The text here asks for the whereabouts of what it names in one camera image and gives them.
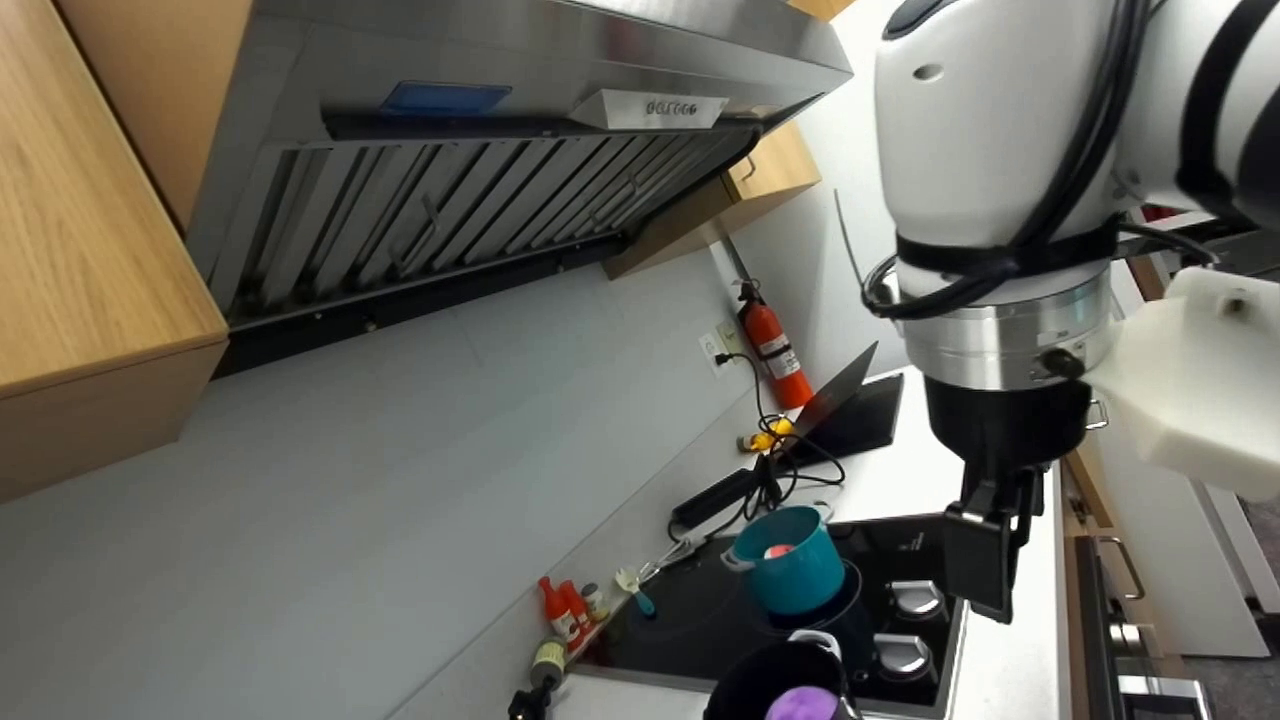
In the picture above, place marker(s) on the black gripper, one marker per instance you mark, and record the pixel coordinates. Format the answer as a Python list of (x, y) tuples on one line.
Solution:
[(1004, 427)]

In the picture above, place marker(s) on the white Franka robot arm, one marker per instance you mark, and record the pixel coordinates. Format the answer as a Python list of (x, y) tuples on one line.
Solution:
[(987, 123)]

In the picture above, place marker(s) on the teal pot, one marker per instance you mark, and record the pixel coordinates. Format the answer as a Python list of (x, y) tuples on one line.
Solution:
[(801, 575)]

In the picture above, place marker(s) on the silver cooktop knob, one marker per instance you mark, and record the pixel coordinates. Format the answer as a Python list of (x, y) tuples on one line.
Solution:
[(903, 657), (915, 603)]

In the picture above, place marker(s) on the wooden base cabinet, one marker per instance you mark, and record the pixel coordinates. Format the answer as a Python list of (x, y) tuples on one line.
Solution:
[(1093, 501)]

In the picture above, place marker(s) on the black built-in oven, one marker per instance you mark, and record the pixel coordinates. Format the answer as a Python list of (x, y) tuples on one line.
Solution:
[(1102, 627)]

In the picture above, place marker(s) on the silver oven knob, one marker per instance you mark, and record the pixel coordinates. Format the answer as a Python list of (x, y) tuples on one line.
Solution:
[(1124, 638)]

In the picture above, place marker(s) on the black laptop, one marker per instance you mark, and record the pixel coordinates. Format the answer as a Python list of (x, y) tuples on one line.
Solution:
[(853, 413)]

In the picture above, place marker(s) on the small pink object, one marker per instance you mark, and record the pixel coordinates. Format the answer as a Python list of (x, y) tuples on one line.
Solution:
[(781, 551)]

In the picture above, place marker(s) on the purple object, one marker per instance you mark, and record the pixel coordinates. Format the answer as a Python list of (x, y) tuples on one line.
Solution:
[(804, 707)]

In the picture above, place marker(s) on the yellow plug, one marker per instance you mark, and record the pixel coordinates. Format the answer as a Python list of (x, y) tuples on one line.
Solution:
[(766, 438)]

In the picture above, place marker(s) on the black mug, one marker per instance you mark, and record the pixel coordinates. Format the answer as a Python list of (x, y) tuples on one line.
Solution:
[(742, 687)]

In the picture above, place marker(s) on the black power strip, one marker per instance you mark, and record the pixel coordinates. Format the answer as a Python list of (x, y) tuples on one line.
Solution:
[(713, 501)]

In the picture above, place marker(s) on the black glass cooktop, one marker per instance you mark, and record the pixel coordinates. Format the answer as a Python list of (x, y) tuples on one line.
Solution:
[(705, 627)]

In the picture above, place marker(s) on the red fire extinguisher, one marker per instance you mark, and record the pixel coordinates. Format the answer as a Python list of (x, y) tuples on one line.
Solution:
[(773, 345)]

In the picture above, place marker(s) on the teal and white utensil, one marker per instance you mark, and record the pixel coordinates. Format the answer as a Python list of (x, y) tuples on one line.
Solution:
[(641, 595)]

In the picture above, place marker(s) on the red sauce bottle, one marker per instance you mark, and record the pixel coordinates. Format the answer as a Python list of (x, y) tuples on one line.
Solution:
[(564, 615)]

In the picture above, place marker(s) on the dark bottle yellow label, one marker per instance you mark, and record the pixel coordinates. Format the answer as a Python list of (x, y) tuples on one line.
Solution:
[(541, 673)]

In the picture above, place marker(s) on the white printed label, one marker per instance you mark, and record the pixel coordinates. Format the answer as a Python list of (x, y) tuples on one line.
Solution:
[(652, 111)]

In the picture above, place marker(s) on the stainless steel range hood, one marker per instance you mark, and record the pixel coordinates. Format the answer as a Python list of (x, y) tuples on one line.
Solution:
[(466, 201)]

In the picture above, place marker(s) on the blue rectangular sticker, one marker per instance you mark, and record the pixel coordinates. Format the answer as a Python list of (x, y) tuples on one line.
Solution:
[(447, 103)]

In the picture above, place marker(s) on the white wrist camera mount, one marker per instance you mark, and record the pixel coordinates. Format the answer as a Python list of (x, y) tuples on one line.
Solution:
[(1200, 385)]

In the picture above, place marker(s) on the white wall outlet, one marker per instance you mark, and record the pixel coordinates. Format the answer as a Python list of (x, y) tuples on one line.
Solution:
[(721, 351)]

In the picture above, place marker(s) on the small wooden wall cabinet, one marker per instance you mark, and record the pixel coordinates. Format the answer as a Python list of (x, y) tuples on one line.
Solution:
[(745, 182)]

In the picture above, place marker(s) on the large wooden wall cabinet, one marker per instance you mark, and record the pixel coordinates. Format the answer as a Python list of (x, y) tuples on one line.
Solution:
[(92, 265)]

